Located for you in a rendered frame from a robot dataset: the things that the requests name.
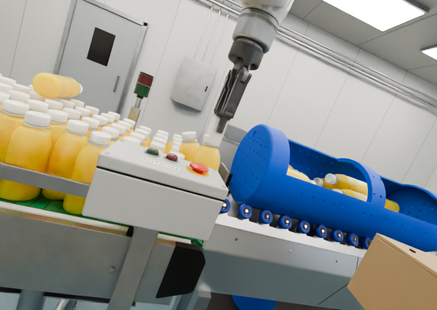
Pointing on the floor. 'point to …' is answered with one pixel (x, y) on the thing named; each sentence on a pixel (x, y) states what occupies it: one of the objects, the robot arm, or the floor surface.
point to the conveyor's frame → (84, 260)
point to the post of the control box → (132, 268)
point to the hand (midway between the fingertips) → (215, 130)
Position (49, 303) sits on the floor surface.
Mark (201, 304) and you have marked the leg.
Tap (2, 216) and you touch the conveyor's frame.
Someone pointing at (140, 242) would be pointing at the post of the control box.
